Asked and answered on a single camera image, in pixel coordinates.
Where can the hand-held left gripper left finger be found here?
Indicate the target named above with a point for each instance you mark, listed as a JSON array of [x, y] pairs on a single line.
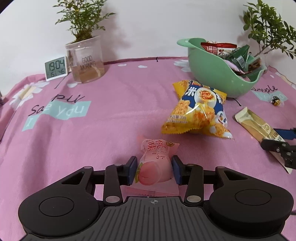
[[133, 168]]

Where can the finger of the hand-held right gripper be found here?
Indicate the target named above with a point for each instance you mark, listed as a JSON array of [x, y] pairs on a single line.
[[286, 133], [277, 146]]

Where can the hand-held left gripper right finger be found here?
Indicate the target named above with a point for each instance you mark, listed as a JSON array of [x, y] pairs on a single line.
[[177, 169]]

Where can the pink peach jelly packet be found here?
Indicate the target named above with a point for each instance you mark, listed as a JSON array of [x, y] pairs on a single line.
[[152, 166]]

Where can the cream gold bar packet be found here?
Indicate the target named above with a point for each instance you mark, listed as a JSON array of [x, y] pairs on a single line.
[[252, 120]]

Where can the green snack packet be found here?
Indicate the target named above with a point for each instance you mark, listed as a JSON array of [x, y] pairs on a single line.
[[238, 56]]

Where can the green plastic bowl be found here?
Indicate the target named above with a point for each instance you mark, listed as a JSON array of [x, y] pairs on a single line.
[[208, 71]]

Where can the red white cherry print bag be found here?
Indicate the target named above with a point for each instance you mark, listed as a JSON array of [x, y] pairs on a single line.
[[215, 47]]

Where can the gold foil chocolate ball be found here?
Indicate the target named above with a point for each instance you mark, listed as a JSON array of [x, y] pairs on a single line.
[[275, 100]]

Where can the pink printed blanket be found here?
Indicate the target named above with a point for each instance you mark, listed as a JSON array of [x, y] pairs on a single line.
[[92, 139]]

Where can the yellow blue rice cracker bag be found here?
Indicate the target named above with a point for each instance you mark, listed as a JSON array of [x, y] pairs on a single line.
[[196, 109]]

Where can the leafy plant in glass vase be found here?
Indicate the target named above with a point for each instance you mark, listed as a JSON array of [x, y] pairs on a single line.
[[266, 27]]

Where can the plant in clear cup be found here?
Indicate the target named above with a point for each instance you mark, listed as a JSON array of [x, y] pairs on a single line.
[[85, 67]]

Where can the white digital clock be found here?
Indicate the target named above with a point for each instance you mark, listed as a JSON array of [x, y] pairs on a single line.
[[55, 68]]

